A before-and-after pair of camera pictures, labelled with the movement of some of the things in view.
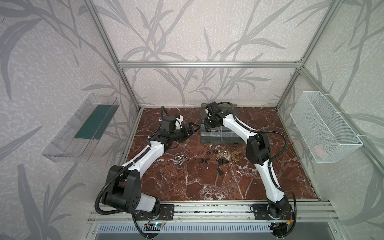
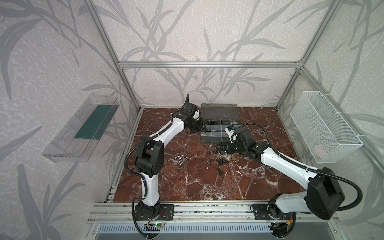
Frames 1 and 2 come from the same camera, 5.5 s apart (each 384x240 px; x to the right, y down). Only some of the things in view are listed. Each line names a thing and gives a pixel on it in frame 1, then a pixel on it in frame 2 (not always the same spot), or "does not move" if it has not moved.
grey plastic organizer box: (220, 135) does not move
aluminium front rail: (308, 212) does not move
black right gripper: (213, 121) → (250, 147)
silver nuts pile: (180, 159) does not move
